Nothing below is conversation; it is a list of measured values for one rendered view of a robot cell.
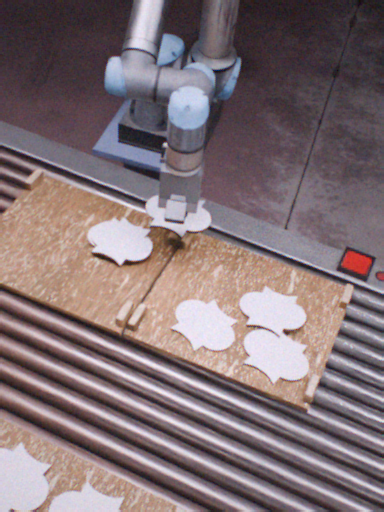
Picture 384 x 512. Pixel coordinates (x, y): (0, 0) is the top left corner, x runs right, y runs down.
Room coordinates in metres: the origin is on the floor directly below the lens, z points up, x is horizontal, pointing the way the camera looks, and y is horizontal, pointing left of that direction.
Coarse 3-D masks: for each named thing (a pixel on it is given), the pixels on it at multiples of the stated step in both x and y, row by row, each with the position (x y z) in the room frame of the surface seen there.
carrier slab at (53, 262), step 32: (32, 192) 1.32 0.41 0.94; (64, 192) 1.33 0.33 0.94; (0, 224) 1.20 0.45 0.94; (32, 224) 1.21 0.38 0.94; (64, 224) 1.22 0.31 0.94; (96, 224) 1.23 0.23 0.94; (0, 256) 1.10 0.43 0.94; (32, 256) 1.11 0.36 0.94; (64, 256) 1.12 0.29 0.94; (96, 256) 1.13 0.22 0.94; (160, 256) 1.16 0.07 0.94; (32, 288) 1.02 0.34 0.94; (64, 288) 1.03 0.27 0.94; (96, 288) 1.04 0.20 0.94; (128, 288) 1.05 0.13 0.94; (96, 320) 0.95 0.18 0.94; (128, 320) 0.96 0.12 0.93
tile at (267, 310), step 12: (264, 288) 1.09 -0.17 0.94; (240, 300) 1.05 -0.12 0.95; (252, 300) 1.05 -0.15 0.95; (264, 300) 1.06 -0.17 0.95; (276, 300) 1.06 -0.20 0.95; (288, 300) 1.06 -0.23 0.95; (252, 312) 1.02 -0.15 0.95; (264, 312) 1.02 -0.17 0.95; (276, 312) 1.02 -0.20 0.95; (288, 312) 1.03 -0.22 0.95; (300, 312) 1.03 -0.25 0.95; (252, 324) 0.98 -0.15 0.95; (264, 324) 0.99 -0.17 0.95; (276, 324) 0.99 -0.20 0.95; (288, 324) 0.99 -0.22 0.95; (300, 324) 1.00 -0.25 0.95
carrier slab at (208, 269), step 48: (192, 240) 1.22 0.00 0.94; (192, 288) 1.07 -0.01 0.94; (240, 288) 1.09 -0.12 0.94; (288, 288) 1.11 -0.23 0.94; (336, 288) 1.13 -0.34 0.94; (144, 336) 0.93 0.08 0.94; (240, 336) 0.96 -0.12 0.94; (288, 336) 0.97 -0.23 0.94; (240, 384) 0.84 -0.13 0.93; (288, 384) 0.85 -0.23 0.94
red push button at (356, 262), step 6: (348, 252) 1.26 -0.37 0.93; (348, 258) 1.23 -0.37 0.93; (354, 258) 1.24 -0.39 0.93; (360, 258) 1.24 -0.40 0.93; (366, 258) 1.24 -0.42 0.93; (348, 264) 1.22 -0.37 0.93; (354, 264) 1.22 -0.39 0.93; (360, 264) 1.22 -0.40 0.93; (366, 264) 1.22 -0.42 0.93; (354, 270) 1.20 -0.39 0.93; (360, 270) 1.20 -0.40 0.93; (366, 270) 1.20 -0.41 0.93
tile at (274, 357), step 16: (256, 336) 0.96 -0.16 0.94; (272, 336) 0.96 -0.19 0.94; (256, 352) 0.92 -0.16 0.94; (272, 352) 0.92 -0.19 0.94; (288, 352) 0.93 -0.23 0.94; (256, 368) 0.88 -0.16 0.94; (272, 368) 0.88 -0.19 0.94; (288, 368) 0.89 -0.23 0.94; (304, 368) 0.89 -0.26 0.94; (272, 384) 0.85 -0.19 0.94
